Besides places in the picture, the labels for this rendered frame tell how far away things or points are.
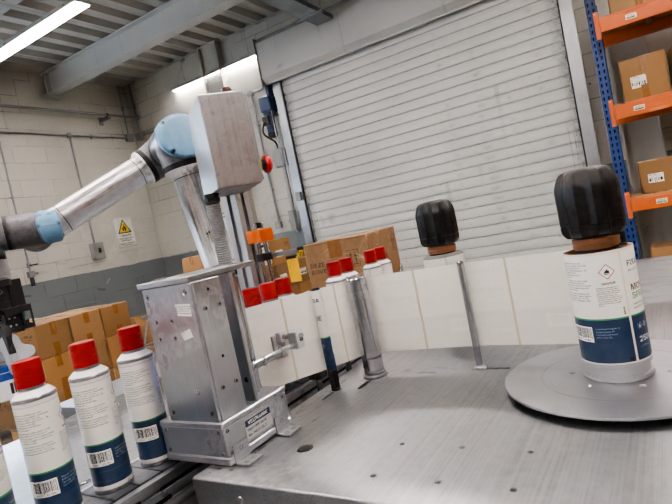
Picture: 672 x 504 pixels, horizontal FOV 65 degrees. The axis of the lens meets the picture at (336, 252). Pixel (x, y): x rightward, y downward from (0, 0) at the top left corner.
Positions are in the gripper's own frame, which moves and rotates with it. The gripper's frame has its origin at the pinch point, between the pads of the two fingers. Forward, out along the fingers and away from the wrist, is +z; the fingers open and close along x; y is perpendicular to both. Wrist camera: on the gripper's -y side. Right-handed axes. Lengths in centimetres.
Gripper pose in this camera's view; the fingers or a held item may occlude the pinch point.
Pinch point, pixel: (3, 375)
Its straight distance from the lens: 135.5
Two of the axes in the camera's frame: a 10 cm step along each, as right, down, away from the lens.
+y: 4.8, -1.5, 8.6
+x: -8.5, 1.5, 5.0
